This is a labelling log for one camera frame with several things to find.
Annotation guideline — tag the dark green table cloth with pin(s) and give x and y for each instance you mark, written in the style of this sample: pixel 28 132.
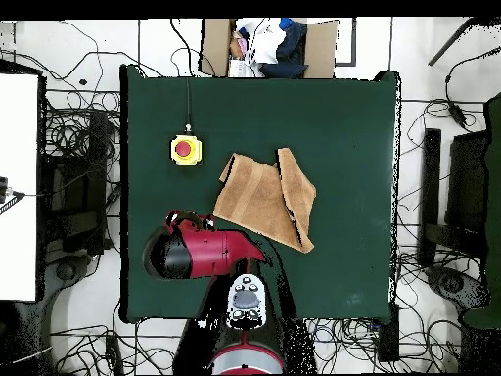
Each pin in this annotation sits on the dark green table cloth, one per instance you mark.
pixel 332 137

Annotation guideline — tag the yellow emergency stop button box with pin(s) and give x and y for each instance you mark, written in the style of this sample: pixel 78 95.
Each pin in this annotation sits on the yellow emergency stop button box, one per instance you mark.
pixel 186 150

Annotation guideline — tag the black chair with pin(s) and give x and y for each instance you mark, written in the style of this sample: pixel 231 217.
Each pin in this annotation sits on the black chair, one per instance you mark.
pixel 84 188
pixel 465 180

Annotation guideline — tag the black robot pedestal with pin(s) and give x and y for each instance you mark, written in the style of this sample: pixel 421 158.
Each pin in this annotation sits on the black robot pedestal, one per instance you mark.
pixel 191 352

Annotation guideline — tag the green covered furniture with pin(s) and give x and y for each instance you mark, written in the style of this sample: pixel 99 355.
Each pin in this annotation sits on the green covered furniture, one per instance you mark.
pixel 494 196

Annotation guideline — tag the black power strip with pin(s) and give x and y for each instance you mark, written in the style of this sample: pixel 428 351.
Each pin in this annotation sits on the black power strip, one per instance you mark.
pixel 388 337

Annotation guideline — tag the black power adapter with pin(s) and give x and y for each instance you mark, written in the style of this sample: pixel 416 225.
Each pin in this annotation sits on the black power adapter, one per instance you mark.
pixel 456 114

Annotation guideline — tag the white panel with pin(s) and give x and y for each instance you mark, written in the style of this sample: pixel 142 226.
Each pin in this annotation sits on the white panel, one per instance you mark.
pixel 17 188

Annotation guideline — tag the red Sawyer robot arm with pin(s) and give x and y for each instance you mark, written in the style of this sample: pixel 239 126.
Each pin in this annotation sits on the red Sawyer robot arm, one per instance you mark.
pixel 211 250

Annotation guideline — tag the tan terry towel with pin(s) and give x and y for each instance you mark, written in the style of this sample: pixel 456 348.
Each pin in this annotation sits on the tan terry towel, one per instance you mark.
pixel 258 199

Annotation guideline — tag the black rod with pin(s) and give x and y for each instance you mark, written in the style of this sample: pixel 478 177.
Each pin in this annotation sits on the black rod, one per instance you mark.
pixel 450 42

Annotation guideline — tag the brown cardboard box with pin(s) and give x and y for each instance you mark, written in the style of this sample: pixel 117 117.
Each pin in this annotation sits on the brown cardboard box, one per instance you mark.
pixel 213 47

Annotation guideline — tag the dark rectangular frame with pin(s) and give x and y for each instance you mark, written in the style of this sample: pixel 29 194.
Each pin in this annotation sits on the dark rectangular frame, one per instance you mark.
pixel 354 43

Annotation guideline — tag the navy blue garment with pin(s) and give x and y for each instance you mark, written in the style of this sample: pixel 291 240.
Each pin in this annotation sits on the navy blue garment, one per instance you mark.
pixel 291 51

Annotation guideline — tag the white garment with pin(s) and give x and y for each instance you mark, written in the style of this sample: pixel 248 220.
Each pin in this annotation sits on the white garment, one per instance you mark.
pixel 266 43

